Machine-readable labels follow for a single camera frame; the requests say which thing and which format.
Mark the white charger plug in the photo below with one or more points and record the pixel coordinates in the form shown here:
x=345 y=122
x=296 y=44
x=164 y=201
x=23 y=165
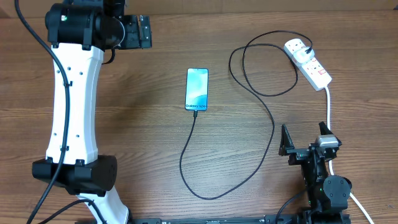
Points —
x=303 y=55

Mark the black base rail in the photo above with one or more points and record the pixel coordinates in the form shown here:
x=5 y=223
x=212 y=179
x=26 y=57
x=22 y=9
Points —
x=267 y=219

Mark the white power strip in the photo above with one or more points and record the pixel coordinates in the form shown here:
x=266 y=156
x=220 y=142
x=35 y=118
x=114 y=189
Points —
x=313 y=71

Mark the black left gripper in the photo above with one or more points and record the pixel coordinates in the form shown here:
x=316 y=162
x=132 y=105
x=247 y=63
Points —
x=135 y=41

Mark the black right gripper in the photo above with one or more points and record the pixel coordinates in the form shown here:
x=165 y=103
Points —
x=298 y=154

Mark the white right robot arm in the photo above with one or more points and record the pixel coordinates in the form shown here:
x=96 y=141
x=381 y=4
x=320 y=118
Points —
x=327 y=194

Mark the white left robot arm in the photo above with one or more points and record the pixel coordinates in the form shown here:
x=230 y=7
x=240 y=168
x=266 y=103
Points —
x=78 y=35

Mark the black smartphone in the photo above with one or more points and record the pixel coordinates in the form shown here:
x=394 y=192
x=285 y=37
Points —
x=196 y=95

